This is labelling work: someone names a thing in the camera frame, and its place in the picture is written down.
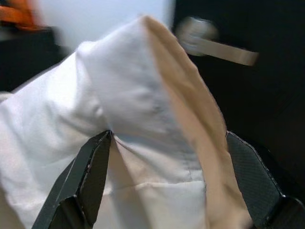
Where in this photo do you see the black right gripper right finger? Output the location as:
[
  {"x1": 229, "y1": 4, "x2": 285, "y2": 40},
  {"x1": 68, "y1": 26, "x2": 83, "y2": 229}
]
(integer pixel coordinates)
[{"x1": 225, "y1": 130, "x2": 305, "y2": 229}]

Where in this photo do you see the white floral print pillow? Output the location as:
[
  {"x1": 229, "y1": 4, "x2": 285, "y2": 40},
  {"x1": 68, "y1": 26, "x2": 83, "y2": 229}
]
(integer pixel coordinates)
[{"x1": 0, "y1": 15, "x2": 254, "y2": 229}]

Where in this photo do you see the dark door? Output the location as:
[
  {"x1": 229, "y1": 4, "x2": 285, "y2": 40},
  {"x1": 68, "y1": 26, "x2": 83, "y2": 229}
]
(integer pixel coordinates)
[{"x1": 170, "y1": 0, "x2": 305, "y2": 204}]

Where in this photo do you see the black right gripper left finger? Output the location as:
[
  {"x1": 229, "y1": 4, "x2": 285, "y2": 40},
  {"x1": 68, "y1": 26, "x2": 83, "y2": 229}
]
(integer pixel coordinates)
[{"x1": 32, "y1": 130, "x2": 112, "y2": 229}]

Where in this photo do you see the silver door handle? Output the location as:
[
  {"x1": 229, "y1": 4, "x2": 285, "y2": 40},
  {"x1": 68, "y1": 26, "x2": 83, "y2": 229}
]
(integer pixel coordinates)
[{"x1": 174, "y1": 16, "x2": 260, "y2": 67}]

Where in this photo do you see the orange object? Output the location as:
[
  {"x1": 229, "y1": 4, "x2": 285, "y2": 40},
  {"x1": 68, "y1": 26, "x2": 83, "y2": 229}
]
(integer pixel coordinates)
[{"x1": 0, "y1": 4, "x2": 37, "y2": 31}]

